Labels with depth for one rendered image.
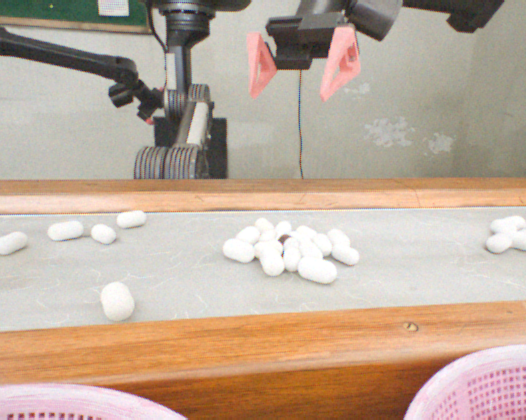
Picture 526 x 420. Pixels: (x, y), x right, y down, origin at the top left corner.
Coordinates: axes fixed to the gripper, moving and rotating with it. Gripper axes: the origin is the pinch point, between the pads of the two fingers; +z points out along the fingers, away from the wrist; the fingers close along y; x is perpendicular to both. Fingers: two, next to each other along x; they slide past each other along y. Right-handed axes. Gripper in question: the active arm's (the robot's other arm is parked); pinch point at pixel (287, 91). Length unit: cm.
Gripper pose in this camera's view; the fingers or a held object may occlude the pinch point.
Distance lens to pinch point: 49.0
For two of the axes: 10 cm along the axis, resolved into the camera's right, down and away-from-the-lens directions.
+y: -8.7, -1.8, 4.6
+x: -3.6, -4.1, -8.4
